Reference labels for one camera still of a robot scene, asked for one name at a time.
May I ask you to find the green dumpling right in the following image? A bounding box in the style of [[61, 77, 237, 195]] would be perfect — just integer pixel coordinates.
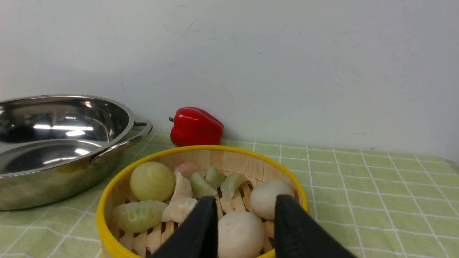
[[220, 173, 248, 199]]

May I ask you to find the white round bun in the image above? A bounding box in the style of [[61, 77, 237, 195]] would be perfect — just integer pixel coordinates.
[[218, 210, 265, 258], [250, 179, 295, 220]]

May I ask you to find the yellow-green round bun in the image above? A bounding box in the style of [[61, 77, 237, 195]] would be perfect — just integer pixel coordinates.
[[130, 162, 175, 201]]

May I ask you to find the red bell pepper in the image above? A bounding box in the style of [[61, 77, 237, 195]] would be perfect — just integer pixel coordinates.
[[169, 106, 224, 147]]

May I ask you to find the white round bun front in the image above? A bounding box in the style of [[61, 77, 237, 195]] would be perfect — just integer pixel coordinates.
[[218, 210, 265, 258]]

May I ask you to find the green checkered tablecloth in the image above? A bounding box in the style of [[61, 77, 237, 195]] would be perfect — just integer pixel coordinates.
[[1, 139, 459, 258]]

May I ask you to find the green dumpling large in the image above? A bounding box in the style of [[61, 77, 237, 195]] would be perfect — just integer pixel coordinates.
[[112, 200, 168, 233]]

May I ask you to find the green dumpling middle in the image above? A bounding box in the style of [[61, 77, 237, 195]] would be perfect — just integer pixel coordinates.
[[189, 172, 217, 198]]

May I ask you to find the stainless steel pot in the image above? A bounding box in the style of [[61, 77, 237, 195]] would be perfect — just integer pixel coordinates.
[[0, 95, 153, 211]]

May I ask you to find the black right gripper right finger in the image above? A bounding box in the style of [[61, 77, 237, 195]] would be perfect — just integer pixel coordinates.
[[274, 195, 355, 258]]

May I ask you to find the white dumpling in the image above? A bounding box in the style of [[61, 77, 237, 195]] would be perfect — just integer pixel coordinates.
[[162, 171, 197, 224]]

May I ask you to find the white round bun back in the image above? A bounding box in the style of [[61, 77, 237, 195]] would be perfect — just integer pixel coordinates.
[[250, 179, 295, 220]]

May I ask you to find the pink bun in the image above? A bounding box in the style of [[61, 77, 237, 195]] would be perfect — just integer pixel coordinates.
[[174, 162, 200, 179]]

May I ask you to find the green dumpling back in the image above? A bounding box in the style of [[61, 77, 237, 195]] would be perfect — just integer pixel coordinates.
[[205, 166, 226, 189]]

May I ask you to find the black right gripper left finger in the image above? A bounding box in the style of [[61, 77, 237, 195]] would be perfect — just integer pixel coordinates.
[[150, 196, 218, 258]]

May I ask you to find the yellow rimmed bamboo steamer basket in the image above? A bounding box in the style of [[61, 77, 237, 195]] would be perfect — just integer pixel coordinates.
[[96, 145, 309, 258]]

